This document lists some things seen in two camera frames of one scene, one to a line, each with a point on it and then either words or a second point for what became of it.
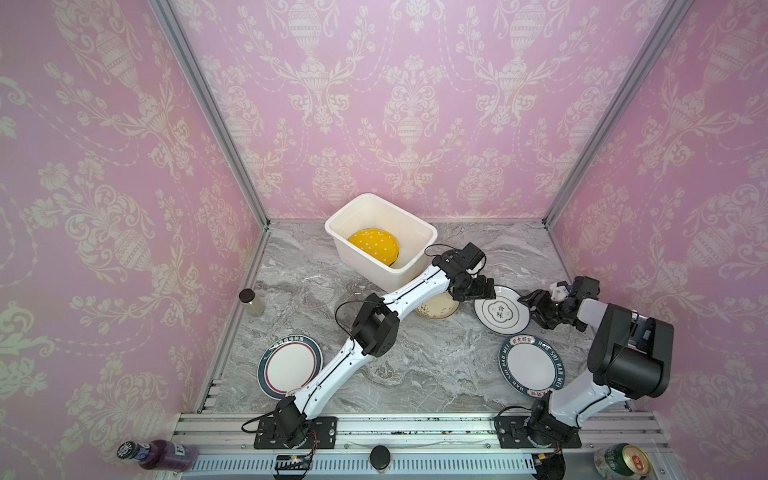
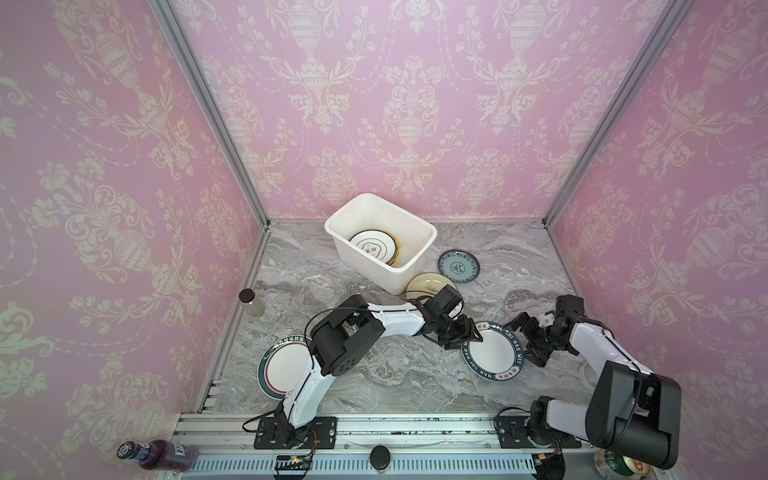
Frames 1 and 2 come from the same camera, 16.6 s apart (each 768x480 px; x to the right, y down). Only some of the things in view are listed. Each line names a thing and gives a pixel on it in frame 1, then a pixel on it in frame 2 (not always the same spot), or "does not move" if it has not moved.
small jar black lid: (253, 305) does not move
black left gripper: (461, 295) to (467, 331)
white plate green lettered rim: (531, 365) to (499, 356)
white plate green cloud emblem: (504, 314) to (379, 244)
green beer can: (621, 460) does not move
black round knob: (380, 457) does not move
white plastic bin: (380, 244) does not move
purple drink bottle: (159, 454) does not move
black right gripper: (553, 306) to (537, 336)
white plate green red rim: (287, 363) does not move
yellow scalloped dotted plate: (379, 244) does not move
